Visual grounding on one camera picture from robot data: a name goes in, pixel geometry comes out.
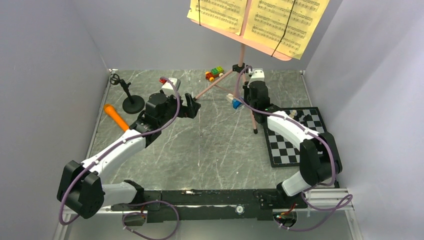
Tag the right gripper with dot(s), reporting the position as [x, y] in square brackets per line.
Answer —
[246, 90]

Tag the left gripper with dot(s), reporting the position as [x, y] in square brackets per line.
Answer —
[190, 110]

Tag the pink music stand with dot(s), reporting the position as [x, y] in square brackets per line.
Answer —
[239, 67]

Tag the black microphone stand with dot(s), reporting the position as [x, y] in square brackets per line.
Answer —
[132, 104]

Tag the orange toy microphone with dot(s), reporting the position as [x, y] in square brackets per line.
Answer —
[113, 114]

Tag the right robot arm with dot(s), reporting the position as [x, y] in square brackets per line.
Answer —
[319, 161]

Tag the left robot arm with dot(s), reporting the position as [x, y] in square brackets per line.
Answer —
[81, 188]

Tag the white blue brick block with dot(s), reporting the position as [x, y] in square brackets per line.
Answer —
[234, 102]

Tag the red green brick car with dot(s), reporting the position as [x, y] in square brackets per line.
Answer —
[214, 73]

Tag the white chess piece upper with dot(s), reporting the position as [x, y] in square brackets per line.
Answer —
[292, 114]

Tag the black chess piece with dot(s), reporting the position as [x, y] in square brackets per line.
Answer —
[302, 117]

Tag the black white chessboard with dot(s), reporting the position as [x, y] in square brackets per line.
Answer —
[281, 152]

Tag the right yellow sheet music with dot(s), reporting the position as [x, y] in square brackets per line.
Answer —
[284, 26]

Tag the yellow sheet music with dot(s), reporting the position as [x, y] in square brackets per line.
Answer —
[226, 15]
[284, 26]

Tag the left yellow sheet music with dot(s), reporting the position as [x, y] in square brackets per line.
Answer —
[226, 15]

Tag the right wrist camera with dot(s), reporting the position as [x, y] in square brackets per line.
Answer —
[257, 74]

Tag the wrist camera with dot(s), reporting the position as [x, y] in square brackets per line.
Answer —
[257, 74]
[170, 83]

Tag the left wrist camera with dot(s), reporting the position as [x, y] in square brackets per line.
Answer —
[170, 83]

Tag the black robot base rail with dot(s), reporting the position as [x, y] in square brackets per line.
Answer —
[212, 204]

